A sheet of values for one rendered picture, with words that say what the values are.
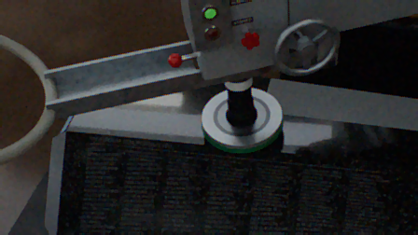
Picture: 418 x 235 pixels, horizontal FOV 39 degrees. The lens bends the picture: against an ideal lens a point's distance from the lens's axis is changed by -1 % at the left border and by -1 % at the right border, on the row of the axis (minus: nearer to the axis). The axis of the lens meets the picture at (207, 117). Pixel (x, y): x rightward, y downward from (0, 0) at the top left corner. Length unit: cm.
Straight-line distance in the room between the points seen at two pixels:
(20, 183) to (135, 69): 141
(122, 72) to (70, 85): 13
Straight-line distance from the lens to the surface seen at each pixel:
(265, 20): 127
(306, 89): 173
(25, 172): 281
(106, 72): 147
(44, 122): 135
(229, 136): 154
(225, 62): 130
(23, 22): 369
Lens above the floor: 200
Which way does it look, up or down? 46 degrees down
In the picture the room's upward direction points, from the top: 9 degrees counter-clockwise
